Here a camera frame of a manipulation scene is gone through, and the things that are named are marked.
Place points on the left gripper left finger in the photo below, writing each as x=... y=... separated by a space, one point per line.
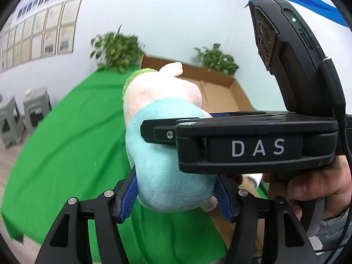
x=68 y=238

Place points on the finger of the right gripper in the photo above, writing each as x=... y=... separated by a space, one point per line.
x=161 y=131

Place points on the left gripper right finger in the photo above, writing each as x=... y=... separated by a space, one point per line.
x=285 y=239

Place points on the pink and blue plush toy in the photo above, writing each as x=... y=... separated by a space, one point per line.
x=150 y=94

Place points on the person's right hand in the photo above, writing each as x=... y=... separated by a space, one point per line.
x=333 y=183

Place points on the right potted plant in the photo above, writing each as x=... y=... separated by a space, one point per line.
x=215 y=59

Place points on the potted plant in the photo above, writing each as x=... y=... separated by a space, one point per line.
x=116 y=50
x=215 y=59

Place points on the green table cloth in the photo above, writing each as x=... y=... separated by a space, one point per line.
x=79 y=151

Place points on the left potted plant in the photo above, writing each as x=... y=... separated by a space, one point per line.
x=116 y=50

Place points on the grey plastic stool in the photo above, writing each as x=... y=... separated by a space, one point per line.
x=37 y=105
x=12 y=126

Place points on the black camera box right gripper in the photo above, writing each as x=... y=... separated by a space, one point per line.
x=292 y=54

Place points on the framed certificates on wall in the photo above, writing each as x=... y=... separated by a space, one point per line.
x=45 y=34

